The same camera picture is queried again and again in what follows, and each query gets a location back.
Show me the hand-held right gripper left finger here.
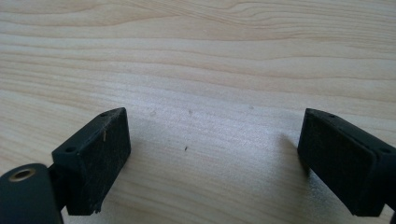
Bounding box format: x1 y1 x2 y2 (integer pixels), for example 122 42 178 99
48 106 132 217

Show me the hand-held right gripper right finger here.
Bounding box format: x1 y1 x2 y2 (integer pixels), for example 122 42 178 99
297 107 396 217

